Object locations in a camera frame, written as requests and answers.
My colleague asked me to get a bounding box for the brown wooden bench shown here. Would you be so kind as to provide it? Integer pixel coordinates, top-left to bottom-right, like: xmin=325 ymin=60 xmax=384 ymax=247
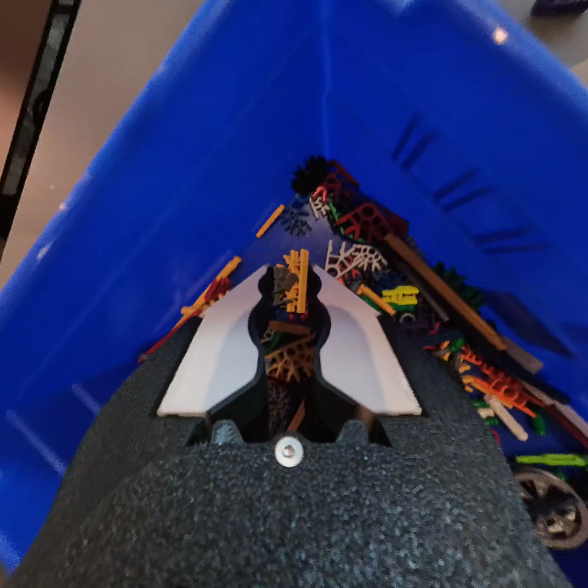
xmin=0 ymin=0 xmax=81 ymax=249

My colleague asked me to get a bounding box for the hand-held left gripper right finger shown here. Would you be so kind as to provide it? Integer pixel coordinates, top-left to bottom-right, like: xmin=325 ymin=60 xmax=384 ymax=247
xmin=311 ymin=265 xmax=422 ymax=444

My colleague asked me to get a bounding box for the pile of toy pieces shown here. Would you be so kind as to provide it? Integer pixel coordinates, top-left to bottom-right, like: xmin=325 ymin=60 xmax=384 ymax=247
xmin=138 ymin=156 xmax=588 ymax=549

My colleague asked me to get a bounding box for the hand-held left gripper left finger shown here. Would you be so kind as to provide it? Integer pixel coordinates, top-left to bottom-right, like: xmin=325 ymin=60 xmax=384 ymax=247
xmin=156 ymin=265 xmax=269 ymax=443

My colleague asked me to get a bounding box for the blue bin with square tag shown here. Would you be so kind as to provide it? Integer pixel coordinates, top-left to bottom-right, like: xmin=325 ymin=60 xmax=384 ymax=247
xmin=0 ymin=0 xmax=588 ymax=584

